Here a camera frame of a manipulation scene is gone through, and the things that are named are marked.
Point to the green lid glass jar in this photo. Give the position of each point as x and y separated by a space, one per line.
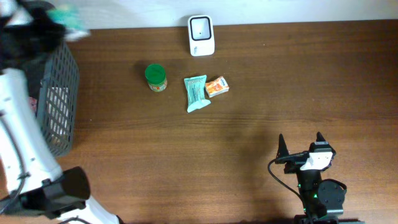
156 77

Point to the teal white tissue pack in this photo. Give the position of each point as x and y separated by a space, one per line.
69 17

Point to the orange tissue pack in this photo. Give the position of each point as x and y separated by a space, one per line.
216 87

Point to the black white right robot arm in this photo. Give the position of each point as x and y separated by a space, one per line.
322 199

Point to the white barcode scanner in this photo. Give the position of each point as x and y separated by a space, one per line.
201 35

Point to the purple red snack bag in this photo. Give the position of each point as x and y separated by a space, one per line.
33 104

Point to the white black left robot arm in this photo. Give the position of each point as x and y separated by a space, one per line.
36 184

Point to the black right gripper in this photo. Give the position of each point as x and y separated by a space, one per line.
293 165

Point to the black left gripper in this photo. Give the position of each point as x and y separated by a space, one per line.
50 32

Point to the teal wet wipes pack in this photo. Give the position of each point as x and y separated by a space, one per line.
195 87

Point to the grey plastic mesh basket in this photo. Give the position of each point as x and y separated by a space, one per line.
54 83

